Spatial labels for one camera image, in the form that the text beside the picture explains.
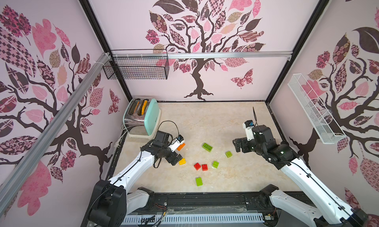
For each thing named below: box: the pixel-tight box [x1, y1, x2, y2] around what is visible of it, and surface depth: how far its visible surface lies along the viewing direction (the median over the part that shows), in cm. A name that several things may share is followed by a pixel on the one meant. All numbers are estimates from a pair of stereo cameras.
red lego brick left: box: [193, 162, 201, 171], surface depth 87 cm
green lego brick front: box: [195, 176, 204, 187], surface depth 83 cm
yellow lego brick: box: [178, 157, 187, 166], surface depth 89 cm
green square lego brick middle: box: [212, 160, 220, 169], surface depth 88 cm
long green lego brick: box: [202, 142, 213, 153], surface depth 94 cm
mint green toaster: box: [122, 96, 162, 140], surface depth 96 cm
